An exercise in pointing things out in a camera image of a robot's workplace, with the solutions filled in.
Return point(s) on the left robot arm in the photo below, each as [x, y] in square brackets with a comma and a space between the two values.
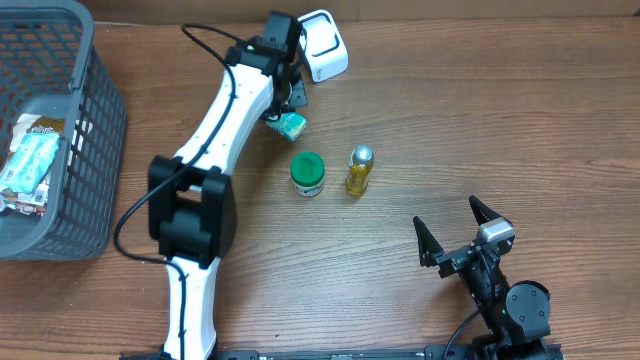
[192, 210]

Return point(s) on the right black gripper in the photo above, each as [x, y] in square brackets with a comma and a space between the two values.
[461, 255]

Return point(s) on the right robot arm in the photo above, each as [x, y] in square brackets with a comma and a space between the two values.
[510, 321]

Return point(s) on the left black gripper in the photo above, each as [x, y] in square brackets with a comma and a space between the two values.
[301, 96]

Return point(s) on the mint green snack packet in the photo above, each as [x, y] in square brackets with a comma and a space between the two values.
[30, 163]

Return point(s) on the white barcode scanner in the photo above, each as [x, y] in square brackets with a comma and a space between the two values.
[322, 46]

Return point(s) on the brown nut pouch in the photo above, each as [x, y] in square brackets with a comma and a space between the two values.
[32, 204]

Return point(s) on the green lid jar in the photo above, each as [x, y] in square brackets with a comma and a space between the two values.
[307, 172]

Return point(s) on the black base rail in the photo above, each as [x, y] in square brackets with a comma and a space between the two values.
[429, 352]

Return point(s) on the grey plastic shopping basket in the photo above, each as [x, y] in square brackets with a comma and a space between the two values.
[50, 67]

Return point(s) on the small teal tissue pack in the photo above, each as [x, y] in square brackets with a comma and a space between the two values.
[290, 125]

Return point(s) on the yellow drink bottle silver cap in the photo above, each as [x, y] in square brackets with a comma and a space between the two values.
[361, 163]

